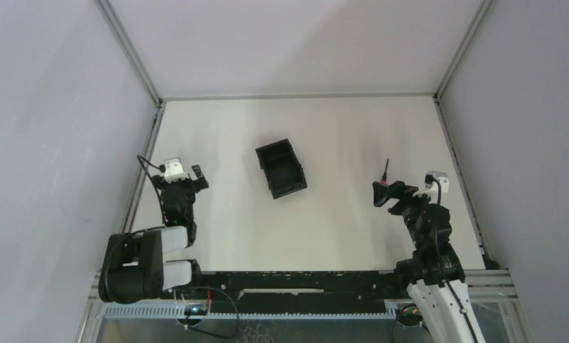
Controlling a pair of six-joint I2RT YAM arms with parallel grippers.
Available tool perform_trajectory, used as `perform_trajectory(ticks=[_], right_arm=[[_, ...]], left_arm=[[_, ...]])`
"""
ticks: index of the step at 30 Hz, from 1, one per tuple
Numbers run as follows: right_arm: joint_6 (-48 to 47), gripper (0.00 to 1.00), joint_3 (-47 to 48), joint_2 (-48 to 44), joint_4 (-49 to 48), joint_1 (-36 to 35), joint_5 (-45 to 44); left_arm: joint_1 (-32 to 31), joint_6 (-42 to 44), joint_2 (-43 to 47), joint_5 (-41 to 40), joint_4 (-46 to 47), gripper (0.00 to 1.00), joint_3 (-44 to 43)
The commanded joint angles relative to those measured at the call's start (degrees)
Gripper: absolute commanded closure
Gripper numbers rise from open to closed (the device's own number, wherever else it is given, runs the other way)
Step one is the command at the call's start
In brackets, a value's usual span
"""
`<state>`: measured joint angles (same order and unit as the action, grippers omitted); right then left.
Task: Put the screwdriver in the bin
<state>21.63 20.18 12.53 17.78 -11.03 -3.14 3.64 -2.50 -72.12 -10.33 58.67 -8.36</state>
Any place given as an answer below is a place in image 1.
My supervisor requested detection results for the left controller board with wires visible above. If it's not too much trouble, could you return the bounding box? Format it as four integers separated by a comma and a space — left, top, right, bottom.
176, 286, 241, 339

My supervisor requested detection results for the black plastic bin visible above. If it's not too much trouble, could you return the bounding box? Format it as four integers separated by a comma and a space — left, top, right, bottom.
255, 139, 307, 199

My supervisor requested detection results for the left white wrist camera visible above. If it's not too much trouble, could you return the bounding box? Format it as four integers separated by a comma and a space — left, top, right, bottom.
163, 157, 189, 183

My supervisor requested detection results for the red handled screwdriver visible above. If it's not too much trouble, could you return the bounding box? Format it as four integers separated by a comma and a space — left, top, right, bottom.
380, 158, 390, 184

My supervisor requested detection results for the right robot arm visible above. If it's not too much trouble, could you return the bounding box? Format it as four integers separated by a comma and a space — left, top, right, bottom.
372, 174, 485, 342

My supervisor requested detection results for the right controller board with wires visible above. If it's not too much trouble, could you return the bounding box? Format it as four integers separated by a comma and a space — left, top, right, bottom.
390, 303, 429, 343

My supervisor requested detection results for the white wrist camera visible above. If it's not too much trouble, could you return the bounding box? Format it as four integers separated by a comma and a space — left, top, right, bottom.
163, 157, 189, 183
413, 171, 450, 198

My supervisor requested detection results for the white slotted cable duct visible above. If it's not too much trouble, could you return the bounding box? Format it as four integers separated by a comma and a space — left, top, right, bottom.
102, 302, 399, 320

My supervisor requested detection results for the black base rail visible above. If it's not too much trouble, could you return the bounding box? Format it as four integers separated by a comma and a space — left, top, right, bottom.
193, 270, 409, 315

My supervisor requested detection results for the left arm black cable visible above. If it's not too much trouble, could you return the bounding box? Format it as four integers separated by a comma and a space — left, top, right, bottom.
137, 154, 168, 224

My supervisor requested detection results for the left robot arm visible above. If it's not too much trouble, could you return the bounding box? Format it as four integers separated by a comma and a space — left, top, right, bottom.
98, 159, 209, 304

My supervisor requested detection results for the controller board with wires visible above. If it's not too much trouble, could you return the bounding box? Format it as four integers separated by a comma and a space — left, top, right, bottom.
176, 286, 241, 339
390, 303, 429, 343

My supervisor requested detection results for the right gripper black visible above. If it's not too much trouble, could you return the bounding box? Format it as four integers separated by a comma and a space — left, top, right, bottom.
372, 179, 437, 248

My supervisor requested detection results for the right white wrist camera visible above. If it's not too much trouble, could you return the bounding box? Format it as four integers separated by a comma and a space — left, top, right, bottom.
413, 171, 450, 198

